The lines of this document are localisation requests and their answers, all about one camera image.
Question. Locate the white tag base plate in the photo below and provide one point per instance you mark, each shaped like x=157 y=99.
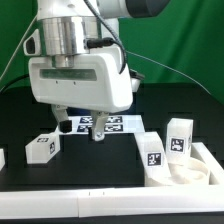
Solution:
x=116 y=124

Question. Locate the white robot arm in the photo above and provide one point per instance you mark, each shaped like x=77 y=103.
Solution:
x=73 y=27

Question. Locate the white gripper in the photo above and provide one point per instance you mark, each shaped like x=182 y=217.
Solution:
x=94 y=83

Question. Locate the white U-shaped wall fence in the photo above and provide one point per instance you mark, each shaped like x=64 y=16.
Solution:
x=120 y=201

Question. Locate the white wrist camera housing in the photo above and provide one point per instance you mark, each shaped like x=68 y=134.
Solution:
x=32 y=45

